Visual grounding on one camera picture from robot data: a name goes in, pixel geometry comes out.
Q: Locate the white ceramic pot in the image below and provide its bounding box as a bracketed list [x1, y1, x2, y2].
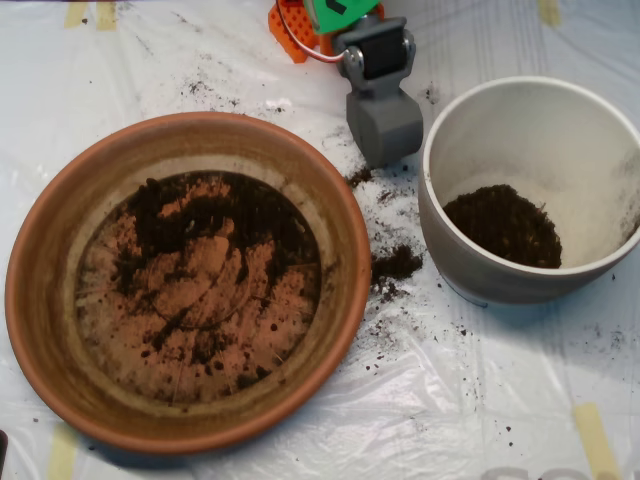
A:
[417, 75, 640, 306]

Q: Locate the short beige tape strip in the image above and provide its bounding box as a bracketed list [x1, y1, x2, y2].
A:
[538, 0, 562, 27]

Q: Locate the large spilled soil clump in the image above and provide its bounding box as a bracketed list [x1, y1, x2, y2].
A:
[370, 243, 425, 305]

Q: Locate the narrow beige tape strip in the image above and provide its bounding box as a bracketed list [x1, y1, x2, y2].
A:
[63, 0, 87, 30]
[95, 0, 119, 32]

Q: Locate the small spilled soil clump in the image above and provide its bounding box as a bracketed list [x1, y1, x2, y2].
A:
[344, 164, 375, 190]

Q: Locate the faded beige tape strip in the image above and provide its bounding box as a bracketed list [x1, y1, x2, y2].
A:
[45, 423, 80, 480]

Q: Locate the dark soil pile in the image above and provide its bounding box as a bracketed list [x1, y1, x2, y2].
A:
[114, 172, 321, 364]

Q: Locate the long beige tape strip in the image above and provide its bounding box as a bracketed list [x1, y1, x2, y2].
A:
[572, 402, 622, 480]

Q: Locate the clear plastic sheet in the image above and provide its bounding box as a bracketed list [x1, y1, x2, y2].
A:
[0, 0, 640, 480]

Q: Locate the terracotta saucer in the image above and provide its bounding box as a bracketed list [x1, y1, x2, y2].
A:
[4, 110, 373, 456]

